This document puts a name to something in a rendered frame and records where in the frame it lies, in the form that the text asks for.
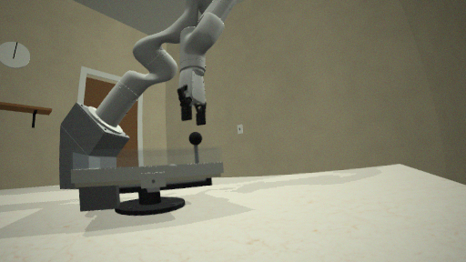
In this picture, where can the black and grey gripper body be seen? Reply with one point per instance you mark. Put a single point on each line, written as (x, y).
(193, 78)

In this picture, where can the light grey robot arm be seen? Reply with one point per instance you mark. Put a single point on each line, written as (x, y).
(161, 66)

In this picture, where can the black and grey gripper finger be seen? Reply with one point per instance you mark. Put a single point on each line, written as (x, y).
(201, 114)
(186, 108)

